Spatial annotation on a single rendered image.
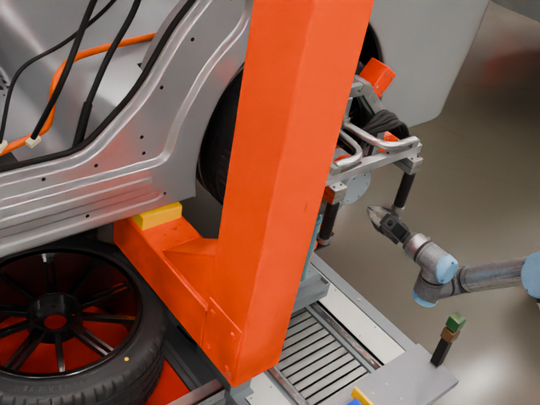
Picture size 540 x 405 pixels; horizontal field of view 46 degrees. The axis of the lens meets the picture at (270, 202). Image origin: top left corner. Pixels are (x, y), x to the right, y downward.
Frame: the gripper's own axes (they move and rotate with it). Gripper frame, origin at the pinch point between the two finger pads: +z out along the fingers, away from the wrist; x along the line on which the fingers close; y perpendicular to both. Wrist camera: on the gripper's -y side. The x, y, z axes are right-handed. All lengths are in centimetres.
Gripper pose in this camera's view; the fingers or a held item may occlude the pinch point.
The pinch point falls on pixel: (369, 208)
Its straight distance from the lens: 230.9
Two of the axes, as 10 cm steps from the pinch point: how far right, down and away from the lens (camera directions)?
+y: 4.3, 3.8, 8.2
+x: 6.6, -7.5, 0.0
